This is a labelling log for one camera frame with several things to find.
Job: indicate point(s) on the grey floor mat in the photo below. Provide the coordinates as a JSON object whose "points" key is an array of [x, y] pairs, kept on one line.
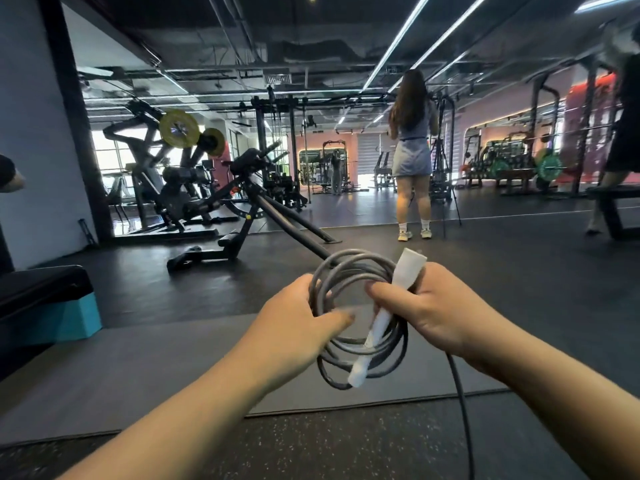
{"points": [[150, 364]]}

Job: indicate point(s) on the wooden low bench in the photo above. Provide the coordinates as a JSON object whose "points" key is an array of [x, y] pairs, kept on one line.
{"points": [[515, 178]]}

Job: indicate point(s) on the black back extension machine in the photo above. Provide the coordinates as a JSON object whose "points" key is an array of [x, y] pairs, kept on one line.
{"points": [[250, 204]]}

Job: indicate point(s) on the long ceiling light strip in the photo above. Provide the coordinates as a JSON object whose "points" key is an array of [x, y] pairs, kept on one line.
{"points": [[397, 42], [440, 37]]}

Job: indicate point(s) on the black bench with teal base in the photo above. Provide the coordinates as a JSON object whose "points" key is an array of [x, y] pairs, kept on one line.
{"points": [[40, 304]]}

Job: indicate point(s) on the person's left hand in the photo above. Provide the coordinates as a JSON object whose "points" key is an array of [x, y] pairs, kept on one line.
{"points": [[282, 329]]}

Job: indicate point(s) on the person's right hand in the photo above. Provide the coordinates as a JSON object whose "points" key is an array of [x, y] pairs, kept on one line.
{"points": [[440, 314]]}

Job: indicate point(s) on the person's left forearm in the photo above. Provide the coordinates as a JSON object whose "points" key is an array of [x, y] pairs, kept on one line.
{"points": [[185, 419]]}

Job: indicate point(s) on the black plate loaded machine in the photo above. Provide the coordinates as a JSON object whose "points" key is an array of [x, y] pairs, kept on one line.
{"points": [[150, 184]]}

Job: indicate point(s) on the large yellow weight plate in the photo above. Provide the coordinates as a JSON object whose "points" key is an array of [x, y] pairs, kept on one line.
{"points": [[179, 128]]}

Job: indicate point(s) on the green weight plate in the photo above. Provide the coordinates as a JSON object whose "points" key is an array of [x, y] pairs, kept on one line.
{"points": [[550, 167]]}

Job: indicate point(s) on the small yellow weight plate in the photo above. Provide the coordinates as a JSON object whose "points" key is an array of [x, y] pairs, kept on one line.
{"points": [[216, 142]]}

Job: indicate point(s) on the black flat bench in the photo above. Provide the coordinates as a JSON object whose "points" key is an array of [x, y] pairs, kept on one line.
{"points": [[612, 204]]}

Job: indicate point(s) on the person's left thumb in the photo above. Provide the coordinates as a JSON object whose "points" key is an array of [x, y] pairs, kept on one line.
{"points": [[334, 322]]}

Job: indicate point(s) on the person's right thumb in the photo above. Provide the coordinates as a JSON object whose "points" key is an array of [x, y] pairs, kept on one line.
{"points": [[384, 294]]}

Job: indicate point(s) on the black camera tripod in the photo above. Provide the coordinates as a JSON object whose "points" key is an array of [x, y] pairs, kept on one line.
{"points": [[442, 169]]}

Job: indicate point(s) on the black power rack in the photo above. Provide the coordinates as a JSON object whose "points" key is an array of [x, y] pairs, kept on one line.
{"points": [[582, 124]]}

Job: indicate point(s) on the person's right forearm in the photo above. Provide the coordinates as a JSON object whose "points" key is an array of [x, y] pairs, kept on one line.
{"points": [[560, 399]]}

